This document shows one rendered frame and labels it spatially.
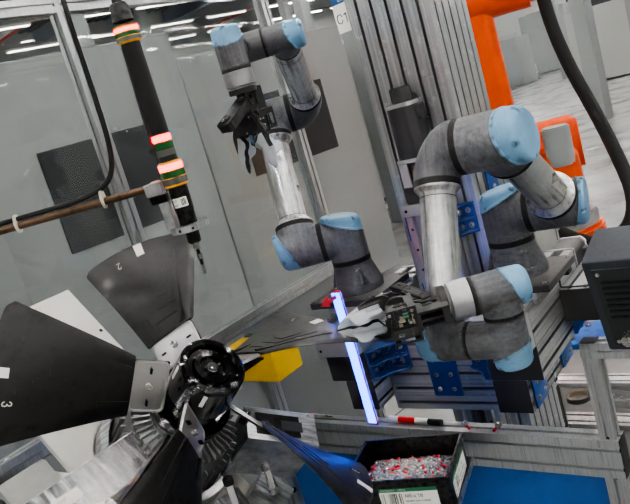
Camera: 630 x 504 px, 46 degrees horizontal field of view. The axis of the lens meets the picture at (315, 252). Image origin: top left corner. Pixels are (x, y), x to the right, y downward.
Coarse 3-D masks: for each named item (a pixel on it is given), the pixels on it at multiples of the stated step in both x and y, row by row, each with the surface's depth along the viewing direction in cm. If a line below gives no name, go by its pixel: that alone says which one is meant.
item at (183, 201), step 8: (112, 0) 125; (120, 0) 125; (112, 8) 125; (120, 8) 124; (128, 8) 125; (112, 16) 125; (120, 16) 125; (128, 16) 125; (184, 184) 131; (176, 192) 131; (184, 192) 131; (176, 200) 131; (184, 200) 131; (176, 208) 132; (184, 208) 131; (192, 208) 132; (184, 216) 132; (192, 216) 132; (184, 224) 132; (192, 232) 133; (192, 240) 133
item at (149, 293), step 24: (168, 240) 150; (144, 264) 147; (168, 264) 146; (192, 264) 145; (96, 288) 146; (120, 288) 145; (144, 288) 143; (168, 288) 142; (192, 288) 141; (120, 312) 143; (144, 312) 141; (168, 312) 139; (192, 312) 138; (144, 336) 139
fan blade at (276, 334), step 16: (272, 320) 159; (304, 320) 157; (256, 336) 152; (272, 336) 149; (288, 336) 147; (304, 336) 147; (320, 336) 148; (336, 336) 149; (240, 352) 142; (256, 352) 139
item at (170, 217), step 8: (152, 184) 131; (160, 184) 131; (152, 192) 131; (160, 192) 131; (168, 192) 133; (152, 200) 131; (160, 200) 131; (168, 200) 132; (160, 208) 132; (168, 208) 132; (168, 216) 132; (176, 216) 134; (168, 224) 132; (176, 224) 133; (192, 224) 130; (200, 224) 131; (208, 224) 133; (176, 232) 131; (184, 232) 130
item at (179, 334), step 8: (176, 328) 137; (184, 328) 137; (192, 328) 136; (168, 336) 138; (176, 336) 137; (184, 336) 136; (192, 336) 135; (160, 344) 137; (168, 344) 137; (184, 344) 135; (160, 352) 137; (168, 352) 136; (176, 352) 135; (160, 360) 136; (168, 360) 135; (176, 360) 134
